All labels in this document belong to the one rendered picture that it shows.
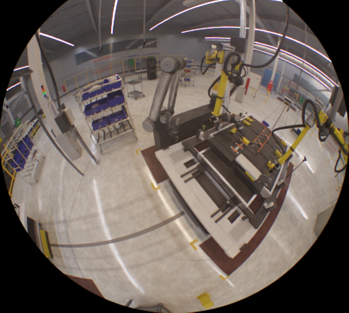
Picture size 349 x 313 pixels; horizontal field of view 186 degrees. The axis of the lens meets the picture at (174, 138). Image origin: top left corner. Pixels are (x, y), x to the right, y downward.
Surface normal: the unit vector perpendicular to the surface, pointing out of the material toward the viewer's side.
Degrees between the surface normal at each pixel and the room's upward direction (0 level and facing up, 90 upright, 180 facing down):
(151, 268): 0
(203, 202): 0
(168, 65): 90
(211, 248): 0
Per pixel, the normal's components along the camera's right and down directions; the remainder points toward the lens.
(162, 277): 0.02, -0.73
